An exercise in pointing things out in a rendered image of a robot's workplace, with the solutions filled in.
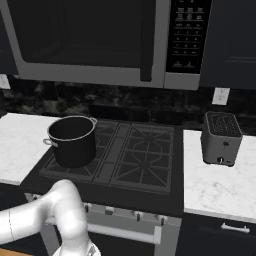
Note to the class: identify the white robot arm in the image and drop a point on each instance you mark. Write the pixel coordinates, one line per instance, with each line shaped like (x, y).
(65, 203)

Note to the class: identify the black gas stove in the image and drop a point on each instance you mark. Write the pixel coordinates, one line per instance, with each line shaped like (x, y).
(140, 156)

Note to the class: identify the silver stove knob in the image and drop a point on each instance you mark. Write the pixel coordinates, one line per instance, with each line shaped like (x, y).
(162, 219)
(138, 215)
(87, 207)
(109, 210)

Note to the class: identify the black stock pot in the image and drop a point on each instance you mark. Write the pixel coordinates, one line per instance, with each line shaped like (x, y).
(75, 146)

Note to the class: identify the grey toaster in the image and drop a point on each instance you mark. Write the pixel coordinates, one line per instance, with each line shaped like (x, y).
(220, 146)

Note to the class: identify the microwave door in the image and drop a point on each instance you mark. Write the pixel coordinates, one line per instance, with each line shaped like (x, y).
(83, 33)

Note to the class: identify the stainless steel microwave oven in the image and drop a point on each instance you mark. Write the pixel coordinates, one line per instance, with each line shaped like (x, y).
(186, 40)

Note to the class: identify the silver oven door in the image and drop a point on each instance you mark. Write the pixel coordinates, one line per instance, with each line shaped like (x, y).
(130, 246)

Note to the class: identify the dark blue drawer front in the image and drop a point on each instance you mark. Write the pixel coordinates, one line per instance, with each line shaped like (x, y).
(206, 240)

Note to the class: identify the white wall outlet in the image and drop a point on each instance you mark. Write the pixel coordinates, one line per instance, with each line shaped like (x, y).
(4, 81)
(220, 96)

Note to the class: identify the dark blue wall cupboard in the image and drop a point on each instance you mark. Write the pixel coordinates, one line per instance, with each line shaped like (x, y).
(230, 43)
(6, 50)

